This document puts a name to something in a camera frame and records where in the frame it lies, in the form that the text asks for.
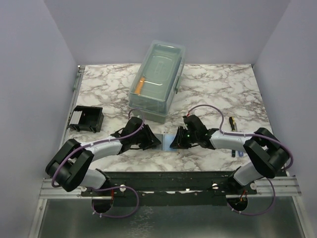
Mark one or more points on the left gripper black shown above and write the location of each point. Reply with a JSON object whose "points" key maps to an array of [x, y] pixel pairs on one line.
{"points": [[151, 140]]}

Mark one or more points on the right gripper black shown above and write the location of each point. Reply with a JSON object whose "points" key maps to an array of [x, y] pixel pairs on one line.
{"points": [[179, 142]]}

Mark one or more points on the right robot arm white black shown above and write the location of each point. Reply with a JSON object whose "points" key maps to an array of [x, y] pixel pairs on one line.
{"points": [[267, 155]]}

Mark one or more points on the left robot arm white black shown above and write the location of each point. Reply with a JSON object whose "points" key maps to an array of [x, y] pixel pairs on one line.
{"points": [[69, 168]]}

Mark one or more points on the black card box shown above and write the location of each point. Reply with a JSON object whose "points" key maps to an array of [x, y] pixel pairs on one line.
{"points": [[84, 118]]}

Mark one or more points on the translucent green plastic toolbox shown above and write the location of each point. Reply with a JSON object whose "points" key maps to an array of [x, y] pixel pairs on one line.
{"points": [[162, 67]]}

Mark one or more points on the orange tool inside toolbox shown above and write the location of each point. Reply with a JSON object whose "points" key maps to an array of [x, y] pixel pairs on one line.
{"points": [[139, 85]]}

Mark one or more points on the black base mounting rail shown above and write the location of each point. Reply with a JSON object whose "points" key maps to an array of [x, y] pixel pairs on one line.
{"points": [[169, 188]]}

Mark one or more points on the aluminium extrusion rail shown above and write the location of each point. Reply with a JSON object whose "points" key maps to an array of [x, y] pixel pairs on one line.
{"points": [[49, 192]]}

